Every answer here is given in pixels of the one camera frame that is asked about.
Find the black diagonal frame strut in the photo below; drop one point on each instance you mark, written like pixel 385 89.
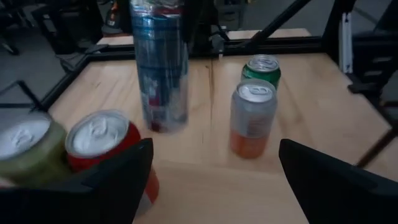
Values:
pixel 276 21

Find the white metal bracket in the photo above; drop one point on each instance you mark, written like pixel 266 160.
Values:
pixel 346 40

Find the red Coca-Cola can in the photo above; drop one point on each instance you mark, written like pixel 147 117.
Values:
pixel 96 137

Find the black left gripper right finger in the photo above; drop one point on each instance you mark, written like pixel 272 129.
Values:
pixel 335 193

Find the white can with orange base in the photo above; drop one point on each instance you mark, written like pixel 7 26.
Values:
pixel 252 115

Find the dark green soda can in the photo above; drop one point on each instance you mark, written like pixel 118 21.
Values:
pixel 262 67

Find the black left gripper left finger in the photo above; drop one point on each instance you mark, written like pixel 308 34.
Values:
pixel 93 199

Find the light green Calamansi can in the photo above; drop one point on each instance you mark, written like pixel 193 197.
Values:
pixel 28 146

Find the blue silver Red Bull can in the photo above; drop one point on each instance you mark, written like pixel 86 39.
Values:
pixel 161 71

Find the black upright frame post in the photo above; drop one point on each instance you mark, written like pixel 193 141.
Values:
pixel 334 28

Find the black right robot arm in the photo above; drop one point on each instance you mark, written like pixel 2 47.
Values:
pixel 202 28

